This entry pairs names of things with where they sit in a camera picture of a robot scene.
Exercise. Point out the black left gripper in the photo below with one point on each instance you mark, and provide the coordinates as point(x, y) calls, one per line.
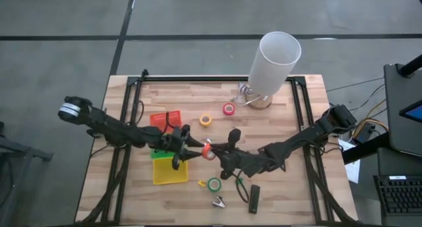
point(173, 142)

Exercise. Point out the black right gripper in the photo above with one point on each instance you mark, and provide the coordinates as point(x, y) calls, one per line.
point(240, 159)

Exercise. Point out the orange tape roll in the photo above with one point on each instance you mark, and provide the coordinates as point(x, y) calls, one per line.
point(207, 151)

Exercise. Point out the yellow mini stapler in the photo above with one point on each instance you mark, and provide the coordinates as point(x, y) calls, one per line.
point(201, 183)

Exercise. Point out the green tape roll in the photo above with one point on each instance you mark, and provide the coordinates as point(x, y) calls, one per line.
point(209, 184)

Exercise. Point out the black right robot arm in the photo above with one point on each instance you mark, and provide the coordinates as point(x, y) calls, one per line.
point(306, 134)

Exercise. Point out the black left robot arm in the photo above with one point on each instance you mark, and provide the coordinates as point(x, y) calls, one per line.
point(108, 126)

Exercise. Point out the yellow tape roll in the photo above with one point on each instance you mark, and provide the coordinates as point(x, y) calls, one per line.
point(201, 120)

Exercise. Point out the green mini stapler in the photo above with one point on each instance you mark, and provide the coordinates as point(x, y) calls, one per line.
point(239, 180)

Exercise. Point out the red tape roll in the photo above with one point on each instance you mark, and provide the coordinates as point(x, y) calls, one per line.
point(225, 110)

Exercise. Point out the black stapler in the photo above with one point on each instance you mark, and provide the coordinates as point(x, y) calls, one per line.
point(254, 199)

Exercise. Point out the green plastic basket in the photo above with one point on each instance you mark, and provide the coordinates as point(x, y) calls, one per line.
point(156, 154)

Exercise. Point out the yellow plastic basket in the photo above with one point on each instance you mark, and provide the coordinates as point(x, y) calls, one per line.
point(165, 172)

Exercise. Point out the red plastic basket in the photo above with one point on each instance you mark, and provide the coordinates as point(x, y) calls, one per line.
point(158, 119)

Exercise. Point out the white shade table lamp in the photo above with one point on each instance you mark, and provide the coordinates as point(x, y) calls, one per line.
point(273, 65)

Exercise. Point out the white paper sheet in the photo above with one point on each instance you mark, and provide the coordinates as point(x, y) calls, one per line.
point(354, 169)

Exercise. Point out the black beam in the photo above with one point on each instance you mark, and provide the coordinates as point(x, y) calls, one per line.
point(362, 149)

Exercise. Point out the small black box device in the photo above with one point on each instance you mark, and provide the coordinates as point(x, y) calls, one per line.
point(365, 133)

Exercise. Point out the grey metal stand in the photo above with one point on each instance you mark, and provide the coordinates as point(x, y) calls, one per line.
point(19, 149)

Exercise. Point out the dark grey laptop lid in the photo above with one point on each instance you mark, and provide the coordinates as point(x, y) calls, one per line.
point(395, 121)

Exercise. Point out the black keyboard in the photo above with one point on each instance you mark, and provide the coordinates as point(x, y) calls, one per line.
point(399, 195)

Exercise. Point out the blue screen tablet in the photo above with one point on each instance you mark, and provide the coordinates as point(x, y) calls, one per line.
point(413, 113)

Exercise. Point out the black pole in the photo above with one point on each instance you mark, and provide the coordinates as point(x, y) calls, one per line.
point(410, 67)

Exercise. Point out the black aluminium table frame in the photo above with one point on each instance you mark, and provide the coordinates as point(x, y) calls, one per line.
point(214, 78)

